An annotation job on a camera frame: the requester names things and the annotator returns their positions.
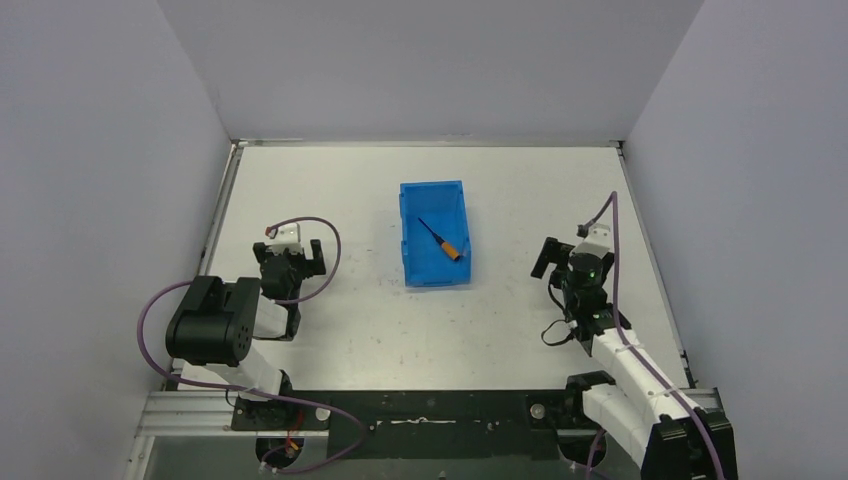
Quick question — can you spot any orange handled screwdriver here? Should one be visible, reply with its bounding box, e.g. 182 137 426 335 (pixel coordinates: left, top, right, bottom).
418 218 462 262

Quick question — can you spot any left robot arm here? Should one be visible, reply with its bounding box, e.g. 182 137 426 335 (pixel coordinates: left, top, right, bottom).
165 239 327 404

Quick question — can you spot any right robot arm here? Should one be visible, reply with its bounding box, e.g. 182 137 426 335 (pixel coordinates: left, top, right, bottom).
531 230 739 479

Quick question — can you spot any blue plastic bin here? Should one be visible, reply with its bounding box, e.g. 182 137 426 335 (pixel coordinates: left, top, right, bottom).
399 180 472 288

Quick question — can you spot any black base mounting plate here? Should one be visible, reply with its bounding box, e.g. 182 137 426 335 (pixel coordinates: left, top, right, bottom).
229 389 598 466

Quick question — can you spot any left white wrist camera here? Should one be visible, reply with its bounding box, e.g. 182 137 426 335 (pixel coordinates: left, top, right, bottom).
265 222 302 252

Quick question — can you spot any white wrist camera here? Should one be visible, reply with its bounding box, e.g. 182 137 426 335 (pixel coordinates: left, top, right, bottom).
265 222 302 252
572 223 614 258

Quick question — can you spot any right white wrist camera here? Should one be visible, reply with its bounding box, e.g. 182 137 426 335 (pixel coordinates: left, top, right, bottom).
572 223 614 258

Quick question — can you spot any aluminium frame rail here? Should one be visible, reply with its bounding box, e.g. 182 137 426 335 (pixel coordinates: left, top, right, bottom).
137 389 723 438

